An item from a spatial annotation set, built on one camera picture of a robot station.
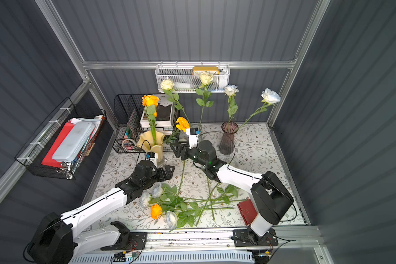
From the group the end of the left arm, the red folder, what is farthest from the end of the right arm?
the red folder

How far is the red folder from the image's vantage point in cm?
68

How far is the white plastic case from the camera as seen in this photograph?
671mm
